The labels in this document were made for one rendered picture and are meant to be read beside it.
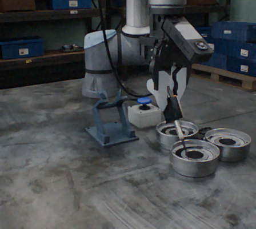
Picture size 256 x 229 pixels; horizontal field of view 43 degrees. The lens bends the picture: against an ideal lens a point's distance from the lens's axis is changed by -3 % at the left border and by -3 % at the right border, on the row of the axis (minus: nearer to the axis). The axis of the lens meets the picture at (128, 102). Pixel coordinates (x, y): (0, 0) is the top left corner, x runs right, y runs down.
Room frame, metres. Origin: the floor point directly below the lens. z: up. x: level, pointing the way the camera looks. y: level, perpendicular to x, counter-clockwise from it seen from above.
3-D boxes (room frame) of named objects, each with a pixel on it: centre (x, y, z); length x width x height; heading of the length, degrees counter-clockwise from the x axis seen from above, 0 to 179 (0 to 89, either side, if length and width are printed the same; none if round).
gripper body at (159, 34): (0.68, -0.07, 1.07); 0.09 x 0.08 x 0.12; 28
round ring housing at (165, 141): (0.75, -0.12, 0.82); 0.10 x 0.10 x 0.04
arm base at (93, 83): (1.20, 0.10, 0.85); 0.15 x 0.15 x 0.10
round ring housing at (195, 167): (0.63, -0.14, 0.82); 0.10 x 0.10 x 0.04
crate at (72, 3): (4.37, 0.76, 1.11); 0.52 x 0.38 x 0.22; 117
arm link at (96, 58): (1.20, 0.09, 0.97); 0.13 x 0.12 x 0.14; 95
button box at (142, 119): (0.89, -0.04, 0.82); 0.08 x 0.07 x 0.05; 27
